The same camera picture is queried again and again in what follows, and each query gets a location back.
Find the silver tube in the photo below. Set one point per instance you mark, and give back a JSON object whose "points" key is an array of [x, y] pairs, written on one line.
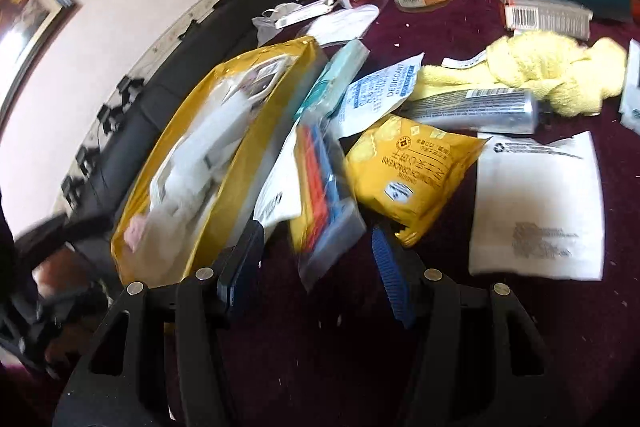
{"points": [[475, 109]]}

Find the white paper packet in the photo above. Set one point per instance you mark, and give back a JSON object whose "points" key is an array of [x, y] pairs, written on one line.
{"points": [[275, 197]]}

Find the person's left hand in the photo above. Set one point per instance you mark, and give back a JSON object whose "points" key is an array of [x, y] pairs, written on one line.
{"points": [[55, 269]]}

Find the white desiccant packet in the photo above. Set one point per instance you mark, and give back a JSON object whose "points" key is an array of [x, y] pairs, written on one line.
{"points": [[375, 94]]}

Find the black luggage bag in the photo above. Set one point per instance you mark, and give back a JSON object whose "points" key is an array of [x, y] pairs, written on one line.
{"points": [[165, 72]]}

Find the yellow towel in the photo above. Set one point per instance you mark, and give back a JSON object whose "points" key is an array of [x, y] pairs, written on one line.
{"points": [[540, 67]]}

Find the yellow snack packet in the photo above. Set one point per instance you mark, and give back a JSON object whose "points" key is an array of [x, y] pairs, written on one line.
{"points": [[410, 172]]}

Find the teal sponge packet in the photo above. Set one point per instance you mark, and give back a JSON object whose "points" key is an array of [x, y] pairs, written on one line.
{"points": [[335, 77]]}

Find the white plastic bag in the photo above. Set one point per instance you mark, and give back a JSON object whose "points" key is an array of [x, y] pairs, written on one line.
{"points": [[285, 14]]}

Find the clear bag of blue razors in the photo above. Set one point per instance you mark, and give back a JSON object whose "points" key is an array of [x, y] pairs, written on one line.
{"points": [[325, 197]]}

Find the white face mask packet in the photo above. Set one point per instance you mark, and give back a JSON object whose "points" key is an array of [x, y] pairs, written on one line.
{"points": [[345, 24]]}

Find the grey barcode box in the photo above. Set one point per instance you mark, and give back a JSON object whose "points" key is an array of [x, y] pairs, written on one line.
{"points": [[545, 14]]}

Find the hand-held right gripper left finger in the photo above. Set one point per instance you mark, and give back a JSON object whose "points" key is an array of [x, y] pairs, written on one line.
{"points": [[241, 266]]}

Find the framed wall picture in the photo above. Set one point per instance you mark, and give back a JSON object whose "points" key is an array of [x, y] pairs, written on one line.
{"points": [[27, 22]]}

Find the white square packet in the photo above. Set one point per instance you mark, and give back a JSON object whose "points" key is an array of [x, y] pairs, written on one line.
{"points": [[535, 202]]}

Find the large yellow zipper pouch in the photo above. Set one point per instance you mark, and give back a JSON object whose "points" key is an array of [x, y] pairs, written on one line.
{"points": [[200, 147]]}

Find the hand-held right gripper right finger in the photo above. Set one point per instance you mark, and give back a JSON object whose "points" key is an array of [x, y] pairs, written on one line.
{"points": [[392, 278]]}

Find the white packet with green print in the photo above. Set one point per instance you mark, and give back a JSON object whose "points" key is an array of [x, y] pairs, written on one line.
{"points": [[631, 92]]}

